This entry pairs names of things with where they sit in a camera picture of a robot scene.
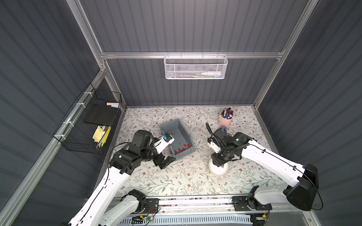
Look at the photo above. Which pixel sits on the white wire mesh basket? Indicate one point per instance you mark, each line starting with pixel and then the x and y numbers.
pixel 190 66

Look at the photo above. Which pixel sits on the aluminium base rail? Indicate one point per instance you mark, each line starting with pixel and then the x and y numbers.
pixel 203 204

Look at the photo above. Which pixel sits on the grey hole punch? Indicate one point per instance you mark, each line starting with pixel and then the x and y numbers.
pixel 224 129

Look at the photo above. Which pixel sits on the black notebook in basket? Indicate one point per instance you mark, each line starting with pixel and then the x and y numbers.
pixel 101 115

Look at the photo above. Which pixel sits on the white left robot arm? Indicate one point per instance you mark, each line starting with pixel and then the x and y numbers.
pixel 143 148

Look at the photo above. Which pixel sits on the black wire wall basket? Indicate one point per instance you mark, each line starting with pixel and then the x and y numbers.
pixel 76 135

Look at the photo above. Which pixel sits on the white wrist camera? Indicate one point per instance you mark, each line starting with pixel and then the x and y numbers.
pixel 214 146
pixel 166 140

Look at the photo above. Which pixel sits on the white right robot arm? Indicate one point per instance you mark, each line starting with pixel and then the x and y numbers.
pixel 300 183

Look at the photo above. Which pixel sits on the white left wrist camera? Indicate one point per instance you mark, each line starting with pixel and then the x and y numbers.
pixel 166 140

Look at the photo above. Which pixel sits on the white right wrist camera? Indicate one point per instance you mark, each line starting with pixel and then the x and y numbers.
pixel 214 146

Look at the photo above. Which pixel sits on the white marker in basket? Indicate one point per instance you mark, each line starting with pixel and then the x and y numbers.
pixel 211 74

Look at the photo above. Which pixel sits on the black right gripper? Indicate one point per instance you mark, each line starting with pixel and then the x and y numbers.
pixel 219 158

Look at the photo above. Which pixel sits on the grey plastic parts bin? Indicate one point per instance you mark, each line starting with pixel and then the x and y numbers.
pixel 183 143

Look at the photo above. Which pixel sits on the white dome with screws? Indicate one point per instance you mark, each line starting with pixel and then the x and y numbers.
pixel 218 171

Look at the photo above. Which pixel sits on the pink pen cup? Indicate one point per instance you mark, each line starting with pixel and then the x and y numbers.
pixel 226 117

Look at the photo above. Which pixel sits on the yellow sticky note pad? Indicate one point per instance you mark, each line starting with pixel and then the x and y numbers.
pixel 98 134

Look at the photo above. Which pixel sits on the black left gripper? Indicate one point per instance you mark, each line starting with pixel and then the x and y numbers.
pixel 158 157

